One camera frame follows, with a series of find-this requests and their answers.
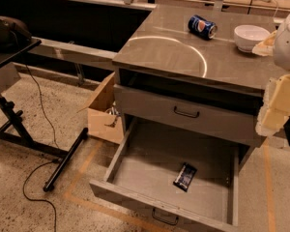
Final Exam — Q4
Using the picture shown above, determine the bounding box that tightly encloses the grey metal drawer cabinet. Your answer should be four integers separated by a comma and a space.
113, 5, 286, 160

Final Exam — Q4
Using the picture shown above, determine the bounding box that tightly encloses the open grey middle drawer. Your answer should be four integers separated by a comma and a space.
90, 119, 239, 232

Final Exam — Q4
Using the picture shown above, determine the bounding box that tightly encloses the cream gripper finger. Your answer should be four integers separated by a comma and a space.
252, 31, 276, 56
255, 73, 290, 136

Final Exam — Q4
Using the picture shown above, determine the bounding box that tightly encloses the white ceramic bowl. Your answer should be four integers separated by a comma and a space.
234, 25, 270, 53

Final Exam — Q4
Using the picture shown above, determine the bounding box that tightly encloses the black floor cable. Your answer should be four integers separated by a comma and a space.
21, 63, 61, 232

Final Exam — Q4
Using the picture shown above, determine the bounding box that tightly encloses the dark bag on stand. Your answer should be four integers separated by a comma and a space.
0, 15, 32, 52

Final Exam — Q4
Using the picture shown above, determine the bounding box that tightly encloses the blue pepsi can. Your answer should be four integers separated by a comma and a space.
188, 14, 218, 40

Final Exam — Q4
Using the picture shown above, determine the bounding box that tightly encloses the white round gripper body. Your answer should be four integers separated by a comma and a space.
273, 15, 290, 71

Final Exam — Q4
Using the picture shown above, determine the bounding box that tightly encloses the dark blue rxbar wrapper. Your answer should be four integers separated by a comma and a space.
173, 162, 197, 191

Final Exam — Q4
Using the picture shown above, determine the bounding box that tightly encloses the black metal stand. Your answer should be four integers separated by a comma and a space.
0, 37, 89, 192

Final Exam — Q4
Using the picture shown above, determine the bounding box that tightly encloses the closed grey top drawer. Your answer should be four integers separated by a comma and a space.
114, 85, 264, 147

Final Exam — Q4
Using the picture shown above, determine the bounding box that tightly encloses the cardboard box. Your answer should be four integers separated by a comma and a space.
80, 73, 124, 144

